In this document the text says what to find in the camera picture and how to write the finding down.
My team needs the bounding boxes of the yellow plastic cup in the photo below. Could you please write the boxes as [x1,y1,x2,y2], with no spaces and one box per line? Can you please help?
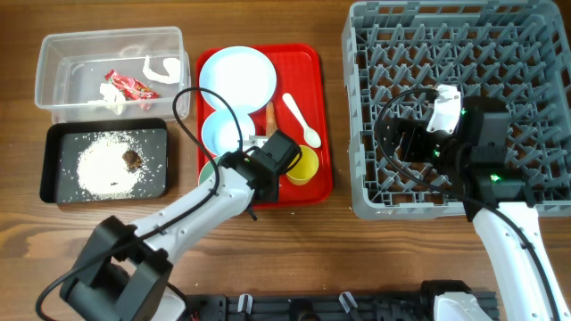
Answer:
[285,145,319,185]

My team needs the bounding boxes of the small light blue bowl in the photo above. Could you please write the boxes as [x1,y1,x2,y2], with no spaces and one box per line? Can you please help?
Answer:
[202,110,256,156]

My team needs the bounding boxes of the mint green bowl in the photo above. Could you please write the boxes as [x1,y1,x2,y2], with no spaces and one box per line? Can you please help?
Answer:
[198,160,214,185]

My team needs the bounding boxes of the white plastic film strip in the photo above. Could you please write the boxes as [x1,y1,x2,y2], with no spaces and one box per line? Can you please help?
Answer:
[142,54,182,86]

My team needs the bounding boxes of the brown food lump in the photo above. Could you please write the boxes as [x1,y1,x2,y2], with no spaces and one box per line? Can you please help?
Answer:
[122,150,143,170]

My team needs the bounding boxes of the red snack wrapper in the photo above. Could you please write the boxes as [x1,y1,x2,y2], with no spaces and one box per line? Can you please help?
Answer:
[104,70,160,111]

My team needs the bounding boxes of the pile of white rice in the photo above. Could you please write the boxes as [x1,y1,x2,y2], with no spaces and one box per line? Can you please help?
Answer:
[54,128,168,204]

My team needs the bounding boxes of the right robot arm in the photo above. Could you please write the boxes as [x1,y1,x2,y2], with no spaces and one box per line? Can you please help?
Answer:
[374,89,570,320]

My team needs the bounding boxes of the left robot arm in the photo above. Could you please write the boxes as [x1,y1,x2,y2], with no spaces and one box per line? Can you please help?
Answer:
[60,131,301,321]

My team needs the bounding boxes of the grey dishwasher rack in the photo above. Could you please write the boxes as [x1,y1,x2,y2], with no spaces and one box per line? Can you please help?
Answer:
[342,1,570,220]

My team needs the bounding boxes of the white plastic spoon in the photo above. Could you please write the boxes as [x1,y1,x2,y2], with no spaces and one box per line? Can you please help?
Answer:
[282,93,321,149]

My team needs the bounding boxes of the large light blue plate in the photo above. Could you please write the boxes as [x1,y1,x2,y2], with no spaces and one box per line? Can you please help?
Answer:
[198,46,277,114]

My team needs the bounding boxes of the clear plastic bin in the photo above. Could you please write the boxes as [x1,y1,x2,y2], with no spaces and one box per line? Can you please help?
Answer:
[35,27,191,123]

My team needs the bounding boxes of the black plastic tray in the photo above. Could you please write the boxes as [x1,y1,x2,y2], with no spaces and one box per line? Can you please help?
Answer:
[39,118,169,204]

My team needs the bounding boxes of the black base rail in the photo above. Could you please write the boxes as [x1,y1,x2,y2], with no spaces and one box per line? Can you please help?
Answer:
[182,292,499,321]

